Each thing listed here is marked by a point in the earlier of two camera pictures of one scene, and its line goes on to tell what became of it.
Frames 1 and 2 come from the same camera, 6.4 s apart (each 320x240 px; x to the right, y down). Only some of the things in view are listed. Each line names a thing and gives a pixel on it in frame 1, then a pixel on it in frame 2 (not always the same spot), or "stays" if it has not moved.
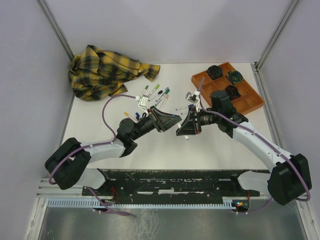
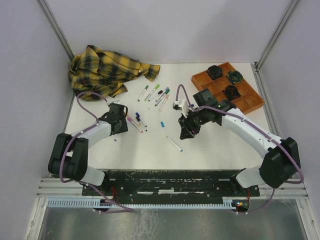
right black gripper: (189, 126) stays
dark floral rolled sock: (232, 91) stays
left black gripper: (169, 119) → (124, 127)
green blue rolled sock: (235, 76) stays
